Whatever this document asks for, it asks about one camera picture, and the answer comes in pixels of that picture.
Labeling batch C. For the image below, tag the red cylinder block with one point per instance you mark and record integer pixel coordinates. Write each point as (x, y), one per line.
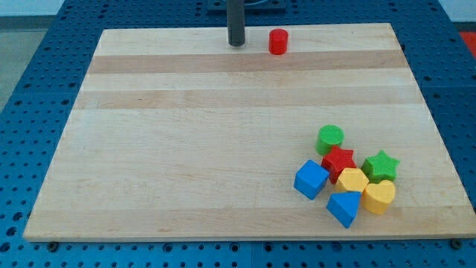
(278, 41)

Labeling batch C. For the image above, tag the red star block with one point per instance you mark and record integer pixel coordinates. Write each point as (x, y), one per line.
(336, 161)

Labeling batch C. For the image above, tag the green star block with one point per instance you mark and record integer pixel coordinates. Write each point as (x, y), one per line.
(380, 167)

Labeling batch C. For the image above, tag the blue triangle block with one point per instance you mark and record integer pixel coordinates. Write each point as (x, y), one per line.
(344, 206)

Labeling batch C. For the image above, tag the green cylinder block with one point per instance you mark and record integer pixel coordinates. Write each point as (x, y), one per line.
(328, 136)

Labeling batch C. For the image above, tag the light wooden board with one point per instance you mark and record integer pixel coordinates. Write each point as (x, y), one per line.
(177, 136)

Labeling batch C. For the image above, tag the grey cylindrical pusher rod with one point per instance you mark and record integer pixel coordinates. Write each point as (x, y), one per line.
(235, 12)

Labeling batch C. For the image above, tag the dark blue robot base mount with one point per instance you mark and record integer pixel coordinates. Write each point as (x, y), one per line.
(219, 6)

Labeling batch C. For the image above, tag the blue cube block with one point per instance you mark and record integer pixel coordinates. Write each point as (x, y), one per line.
(310, 179)

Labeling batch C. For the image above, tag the yellow hexagon block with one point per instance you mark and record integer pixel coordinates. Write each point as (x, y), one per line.
(351, 179)

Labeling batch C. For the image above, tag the yellow heart block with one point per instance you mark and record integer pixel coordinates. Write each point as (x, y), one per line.
(377, 197)

